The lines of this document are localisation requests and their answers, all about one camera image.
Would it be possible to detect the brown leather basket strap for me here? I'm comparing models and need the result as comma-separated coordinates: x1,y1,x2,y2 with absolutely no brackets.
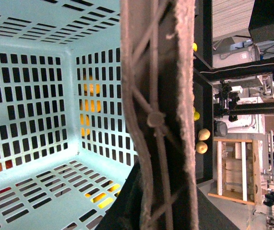
119,0,199,230

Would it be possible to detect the yellow mango pile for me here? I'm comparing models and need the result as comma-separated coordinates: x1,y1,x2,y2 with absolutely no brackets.
78,73,101,139

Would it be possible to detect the wooden crate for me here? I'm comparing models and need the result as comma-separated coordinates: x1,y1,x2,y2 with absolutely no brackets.
208,137,262,206

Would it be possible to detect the light blue plastic basket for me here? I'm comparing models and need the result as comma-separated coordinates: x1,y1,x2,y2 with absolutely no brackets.
0,0,138,230

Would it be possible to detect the black metal shelf frame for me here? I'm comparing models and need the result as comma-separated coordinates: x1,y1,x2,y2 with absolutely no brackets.
193,0,274,183

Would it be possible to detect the yellow pear upper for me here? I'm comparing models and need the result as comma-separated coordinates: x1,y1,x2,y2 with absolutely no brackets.
198,128,211,141

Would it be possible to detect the yellow pear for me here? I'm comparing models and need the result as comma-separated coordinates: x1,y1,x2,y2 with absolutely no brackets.
195,141,208,154
198,128,211,141

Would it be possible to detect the yellow pear lower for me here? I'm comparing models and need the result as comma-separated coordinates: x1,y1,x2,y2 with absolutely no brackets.
195,141,208,154

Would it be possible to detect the yellow lemon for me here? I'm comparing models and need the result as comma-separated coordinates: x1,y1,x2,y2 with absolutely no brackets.
193,111,200,121

